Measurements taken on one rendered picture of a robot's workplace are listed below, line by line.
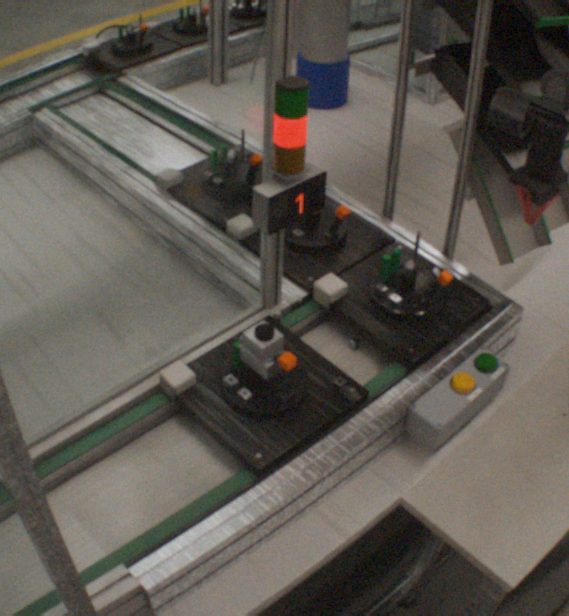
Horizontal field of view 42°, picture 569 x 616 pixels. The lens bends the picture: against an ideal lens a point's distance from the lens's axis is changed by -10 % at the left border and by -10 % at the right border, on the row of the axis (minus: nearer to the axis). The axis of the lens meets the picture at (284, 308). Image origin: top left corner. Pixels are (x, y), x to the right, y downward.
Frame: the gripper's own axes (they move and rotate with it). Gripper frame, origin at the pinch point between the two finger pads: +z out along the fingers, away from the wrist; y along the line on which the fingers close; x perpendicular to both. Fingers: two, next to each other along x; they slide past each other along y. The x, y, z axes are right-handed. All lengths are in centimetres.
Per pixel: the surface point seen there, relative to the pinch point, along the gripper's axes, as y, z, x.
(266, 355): 41.0, 16.6, -16.7
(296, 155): 25.3, -6.1, -28.8
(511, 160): -18.2, 3.2, -14.9
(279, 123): 27.0, -11.5, -31.0
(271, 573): 58, 37, 5
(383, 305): 12.5, 24.5, -17.9
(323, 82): -48, 30, -94
